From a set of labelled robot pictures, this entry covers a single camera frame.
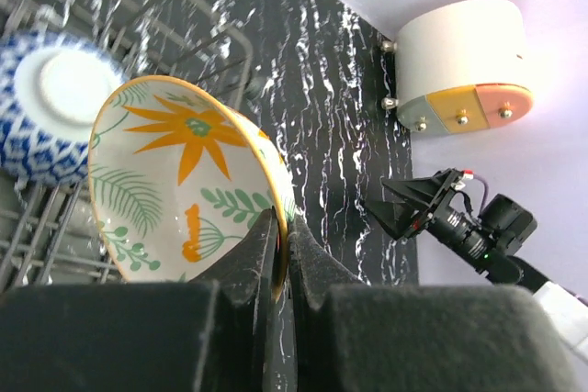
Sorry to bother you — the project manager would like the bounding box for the white round drawer cabinet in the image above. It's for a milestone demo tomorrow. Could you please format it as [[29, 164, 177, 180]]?
[[380, 0, 534, 136]]

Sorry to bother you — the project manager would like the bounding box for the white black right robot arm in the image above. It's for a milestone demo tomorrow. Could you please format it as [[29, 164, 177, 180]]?
[[362, 168, 587, 358]]

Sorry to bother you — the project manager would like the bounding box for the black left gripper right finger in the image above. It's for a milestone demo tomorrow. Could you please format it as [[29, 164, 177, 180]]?
[[288, 217, 580, 391]]

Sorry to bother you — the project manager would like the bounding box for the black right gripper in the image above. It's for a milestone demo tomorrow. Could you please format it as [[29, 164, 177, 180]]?
[[363, 169, 537, 273]]

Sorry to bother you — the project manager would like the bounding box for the red geometric patterned bowl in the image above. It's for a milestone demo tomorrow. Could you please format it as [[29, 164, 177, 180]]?
[[1, 29, 128, 185]]

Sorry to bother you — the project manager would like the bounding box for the grey wire dish rack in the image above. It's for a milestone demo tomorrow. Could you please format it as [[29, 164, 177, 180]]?
[[1, 0, 263, 290]]

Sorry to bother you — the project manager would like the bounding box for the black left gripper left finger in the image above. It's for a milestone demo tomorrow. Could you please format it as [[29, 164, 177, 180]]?
[[1, 209, 278, 391]]

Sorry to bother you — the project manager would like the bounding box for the yellow star patterned bowl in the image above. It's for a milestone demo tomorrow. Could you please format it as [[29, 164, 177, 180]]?
[[88, 75, 297, 291]]

